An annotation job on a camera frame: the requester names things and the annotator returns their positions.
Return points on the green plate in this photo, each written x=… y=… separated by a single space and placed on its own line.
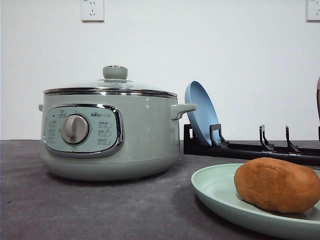
x=215 y=185

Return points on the white wall socket right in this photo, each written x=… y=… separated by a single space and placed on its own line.
x=311 y=12

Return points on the glass lid with green knob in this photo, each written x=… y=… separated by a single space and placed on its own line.
x=115 y=81

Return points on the green electric steamer pot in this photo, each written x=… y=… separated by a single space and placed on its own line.
x=110 y=138

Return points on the white wall socket left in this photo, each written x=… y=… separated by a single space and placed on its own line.
x=92 y=12

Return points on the pink plate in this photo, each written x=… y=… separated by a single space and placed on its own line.
x=318 y=100

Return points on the black dish rack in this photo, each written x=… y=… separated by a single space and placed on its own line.
x=219 y=146

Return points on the brown potato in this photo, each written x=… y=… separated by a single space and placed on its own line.
x=278 y=185

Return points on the blue plate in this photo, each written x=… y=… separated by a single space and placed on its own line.
x=205 y=114

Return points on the white wall socket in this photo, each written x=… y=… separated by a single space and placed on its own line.
x=92 y=12
x=311 y=12

